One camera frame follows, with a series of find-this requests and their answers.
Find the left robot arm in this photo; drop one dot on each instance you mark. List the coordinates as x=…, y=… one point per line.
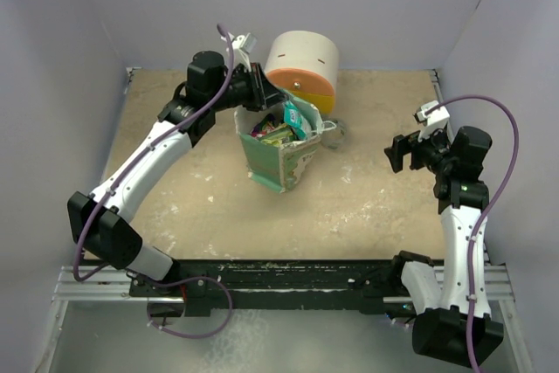
x=101, y=220

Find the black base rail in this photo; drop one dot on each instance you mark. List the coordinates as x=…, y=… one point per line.
x=196, y=287

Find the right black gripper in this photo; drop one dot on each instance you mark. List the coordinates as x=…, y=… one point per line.
x=406, y=144

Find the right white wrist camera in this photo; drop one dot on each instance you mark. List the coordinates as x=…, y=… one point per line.
x=433, y=116

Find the teal snack packet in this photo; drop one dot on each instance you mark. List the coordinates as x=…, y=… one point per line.
x=295, y=119

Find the green Fresh paper bag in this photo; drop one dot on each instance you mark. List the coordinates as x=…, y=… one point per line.
x=278, y=168

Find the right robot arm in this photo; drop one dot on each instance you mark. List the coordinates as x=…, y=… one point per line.
x=453, y=320

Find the clear tape roll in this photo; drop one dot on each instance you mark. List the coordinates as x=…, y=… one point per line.
x=333, y=134

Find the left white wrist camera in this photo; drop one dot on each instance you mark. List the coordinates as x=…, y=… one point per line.
x=242, y=46

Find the large green Foxs bag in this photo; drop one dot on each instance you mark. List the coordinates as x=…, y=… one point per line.
x=279, y=136

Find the pastel mini drawer cabinet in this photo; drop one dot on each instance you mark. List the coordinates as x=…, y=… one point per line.
x=306, y=64

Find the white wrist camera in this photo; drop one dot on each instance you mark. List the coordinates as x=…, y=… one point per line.
x=242, y=46
x=433, y=116

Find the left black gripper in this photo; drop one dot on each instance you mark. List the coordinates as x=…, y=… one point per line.
x=263, y=93

